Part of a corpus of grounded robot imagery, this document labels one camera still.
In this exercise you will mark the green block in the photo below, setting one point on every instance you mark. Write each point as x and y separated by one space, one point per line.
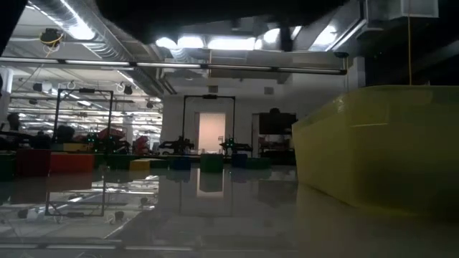
118 162
159 164
211 163

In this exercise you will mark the small yellow block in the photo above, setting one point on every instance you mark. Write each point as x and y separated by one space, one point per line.
140 165

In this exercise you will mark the neighbour station robot arm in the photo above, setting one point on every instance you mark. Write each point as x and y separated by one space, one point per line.
236 147
177 147

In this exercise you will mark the blue block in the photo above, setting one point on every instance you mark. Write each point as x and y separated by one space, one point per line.
239 160
180 163

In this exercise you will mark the green studded brick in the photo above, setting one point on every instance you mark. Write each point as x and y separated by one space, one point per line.
258 163

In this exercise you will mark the dark shelf unit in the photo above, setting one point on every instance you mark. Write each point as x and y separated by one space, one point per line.
276 147

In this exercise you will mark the long horizontal light bar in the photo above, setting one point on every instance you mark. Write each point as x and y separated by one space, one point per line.
233 67

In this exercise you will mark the black ceiling spotlight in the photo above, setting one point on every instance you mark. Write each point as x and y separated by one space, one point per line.
150 104
128 89
37 87

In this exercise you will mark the bright ceiling light panel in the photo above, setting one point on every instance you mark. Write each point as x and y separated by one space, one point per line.
186 42
231 43

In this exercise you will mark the small red machine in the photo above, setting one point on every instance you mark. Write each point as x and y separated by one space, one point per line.
140 145

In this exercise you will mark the slanted ceiling light panel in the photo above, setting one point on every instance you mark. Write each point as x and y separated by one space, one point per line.
271 36
326 36

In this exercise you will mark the yellow plastic bin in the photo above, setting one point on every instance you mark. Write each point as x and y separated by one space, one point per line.
376 150

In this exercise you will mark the dull yellow box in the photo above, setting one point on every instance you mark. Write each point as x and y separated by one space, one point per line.
73 147

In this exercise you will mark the large red studded brick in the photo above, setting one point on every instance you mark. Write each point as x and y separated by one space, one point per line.
71 163

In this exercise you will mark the person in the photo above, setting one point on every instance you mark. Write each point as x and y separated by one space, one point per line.
13 122
64 133

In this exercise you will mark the white ceiling box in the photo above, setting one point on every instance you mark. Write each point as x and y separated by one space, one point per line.
387 9

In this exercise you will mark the small red studded brick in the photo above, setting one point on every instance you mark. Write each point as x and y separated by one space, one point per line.
33 163

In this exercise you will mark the black gantry frame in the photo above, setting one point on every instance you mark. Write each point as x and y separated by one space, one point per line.
86 90
209 96

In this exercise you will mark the square wall vent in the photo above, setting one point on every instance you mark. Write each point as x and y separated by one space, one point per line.
269 90
213 89

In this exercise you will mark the black wall screen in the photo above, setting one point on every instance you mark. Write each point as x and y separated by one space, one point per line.
278 123

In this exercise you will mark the large spiral air duct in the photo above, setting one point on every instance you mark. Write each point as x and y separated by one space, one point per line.
50 7

